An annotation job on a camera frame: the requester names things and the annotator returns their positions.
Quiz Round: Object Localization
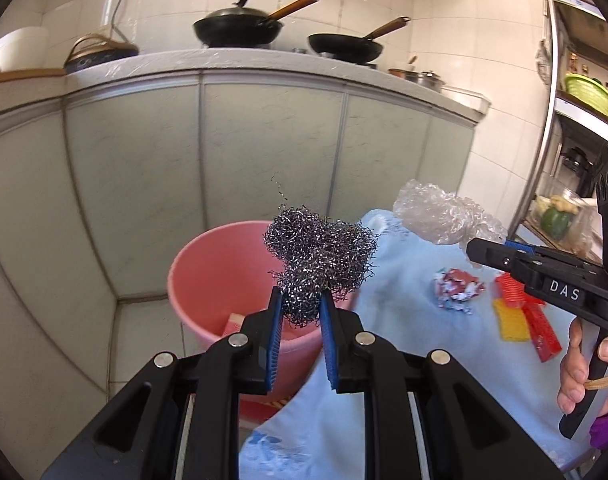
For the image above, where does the black power cable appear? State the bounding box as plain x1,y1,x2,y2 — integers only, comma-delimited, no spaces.
106,0,135,43

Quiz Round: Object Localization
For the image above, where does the clear plastic container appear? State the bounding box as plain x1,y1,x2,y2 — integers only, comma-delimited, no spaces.
528,187,594,243

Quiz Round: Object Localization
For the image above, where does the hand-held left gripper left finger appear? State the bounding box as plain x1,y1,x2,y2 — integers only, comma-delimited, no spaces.
41,285,285,480

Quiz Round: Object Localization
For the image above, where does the yellow ridged sponge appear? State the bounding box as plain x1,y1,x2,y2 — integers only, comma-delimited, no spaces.
492,287,534,343

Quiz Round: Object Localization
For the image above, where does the ginger root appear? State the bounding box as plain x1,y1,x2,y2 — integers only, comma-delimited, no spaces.
548,197,582,216

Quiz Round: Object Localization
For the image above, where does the gas stove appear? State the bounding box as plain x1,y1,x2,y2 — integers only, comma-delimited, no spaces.
201,42,379,68

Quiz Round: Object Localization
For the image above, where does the black induction cooker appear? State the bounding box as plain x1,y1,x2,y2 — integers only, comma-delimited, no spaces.
64,32,140,75

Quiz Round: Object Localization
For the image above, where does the pink plastic bucket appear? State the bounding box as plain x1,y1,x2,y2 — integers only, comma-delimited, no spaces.
167,220,359,406

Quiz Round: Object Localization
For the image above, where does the green pepper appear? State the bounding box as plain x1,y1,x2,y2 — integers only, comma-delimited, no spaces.
540,207,570,241

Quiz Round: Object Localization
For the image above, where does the black wok with lid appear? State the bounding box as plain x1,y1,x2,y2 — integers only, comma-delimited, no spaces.
193,0,325,48

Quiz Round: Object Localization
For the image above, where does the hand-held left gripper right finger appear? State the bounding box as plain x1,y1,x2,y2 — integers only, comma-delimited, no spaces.
319,291,559,480

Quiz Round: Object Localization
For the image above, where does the wooden board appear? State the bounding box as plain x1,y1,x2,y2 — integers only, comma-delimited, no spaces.
0,67,67,86

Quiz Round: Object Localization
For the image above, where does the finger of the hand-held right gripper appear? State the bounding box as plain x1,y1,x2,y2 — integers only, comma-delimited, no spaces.
502,239,603,272
466,237,548,287

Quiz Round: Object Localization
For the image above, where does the black open wok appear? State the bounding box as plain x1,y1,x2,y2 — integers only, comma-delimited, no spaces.
308,16,412,63

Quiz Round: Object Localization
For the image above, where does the light blue floral cloth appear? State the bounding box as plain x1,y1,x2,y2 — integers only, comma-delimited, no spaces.
239,207,599,480

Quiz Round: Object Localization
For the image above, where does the red silver foil wrapper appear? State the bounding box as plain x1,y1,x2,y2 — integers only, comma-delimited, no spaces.
432,267,486,316

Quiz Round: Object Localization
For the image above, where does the steel wool scrubber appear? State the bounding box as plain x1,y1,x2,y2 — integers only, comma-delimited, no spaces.
263,175,379,331

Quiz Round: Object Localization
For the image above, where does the white rice cooker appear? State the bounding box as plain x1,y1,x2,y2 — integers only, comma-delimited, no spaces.
0,26,50,73

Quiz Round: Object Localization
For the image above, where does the red packet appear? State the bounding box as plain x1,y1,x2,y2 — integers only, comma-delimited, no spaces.
494,274,563,363

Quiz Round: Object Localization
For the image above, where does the steel pot with lid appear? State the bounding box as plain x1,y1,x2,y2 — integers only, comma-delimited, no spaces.
406,70,445,93

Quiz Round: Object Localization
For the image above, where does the green plastic basket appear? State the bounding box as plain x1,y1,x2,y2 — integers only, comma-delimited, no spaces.
564,74,608,118

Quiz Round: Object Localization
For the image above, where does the dark wok lid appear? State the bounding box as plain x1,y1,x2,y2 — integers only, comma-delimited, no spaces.
211,0,285,23

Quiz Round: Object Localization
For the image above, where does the white plastic tray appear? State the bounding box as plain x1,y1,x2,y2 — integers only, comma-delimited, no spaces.
441,85,492,113

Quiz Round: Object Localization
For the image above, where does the clear bubble wrap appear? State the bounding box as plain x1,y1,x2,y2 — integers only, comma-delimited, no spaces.
393,179,508,246

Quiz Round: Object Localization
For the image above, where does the metal shelf rack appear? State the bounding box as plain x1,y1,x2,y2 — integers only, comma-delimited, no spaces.
514,0,608,271

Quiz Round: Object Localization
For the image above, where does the person's right hand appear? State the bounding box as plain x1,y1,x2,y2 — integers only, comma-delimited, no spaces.
558,319,608,417

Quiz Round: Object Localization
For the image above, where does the grey kitchen cabinet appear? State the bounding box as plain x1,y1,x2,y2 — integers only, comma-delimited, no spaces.
0,50,489,480

